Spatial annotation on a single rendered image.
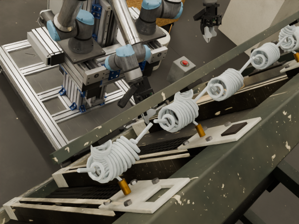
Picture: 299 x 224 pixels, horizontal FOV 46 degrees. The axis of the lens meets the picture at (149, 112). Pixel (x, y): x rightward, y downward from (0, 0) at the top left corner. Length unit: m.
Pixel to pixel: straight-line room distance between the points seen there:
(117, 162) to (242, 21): 3.88
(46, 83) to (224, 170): 2.56
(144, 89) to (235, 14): 3.07
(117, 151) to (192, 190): 0.17
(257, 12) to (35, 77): 2.54
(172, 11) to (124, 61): 0.92
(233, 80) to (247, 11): 3.47
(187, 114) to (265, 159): 0.19
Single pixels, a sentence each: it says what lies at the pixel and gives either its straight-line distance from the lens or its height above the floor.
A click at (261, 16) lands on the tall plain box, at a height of 0.50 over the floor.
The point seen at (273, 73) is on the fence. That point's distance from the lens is 1.83.
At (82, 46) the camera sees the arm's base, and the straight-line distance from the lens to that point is 2.15.
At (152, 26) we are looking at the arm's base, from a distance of 2.41.
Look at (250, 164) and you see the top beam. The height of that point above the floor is 1.91.
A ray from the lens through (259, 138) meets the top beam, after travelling 0.78.
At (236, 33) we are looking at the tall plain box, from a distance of 4.56.
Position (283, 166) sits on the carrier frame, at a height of 0.79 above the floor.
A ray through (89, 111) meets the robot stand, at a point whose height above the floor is 0.22.
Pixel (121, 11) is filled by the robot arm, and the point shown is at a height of 1.51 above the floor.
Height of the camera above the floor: 2.46
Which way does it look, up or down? 47 degrees down
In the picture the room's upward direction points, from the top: 20 degrees clockwise
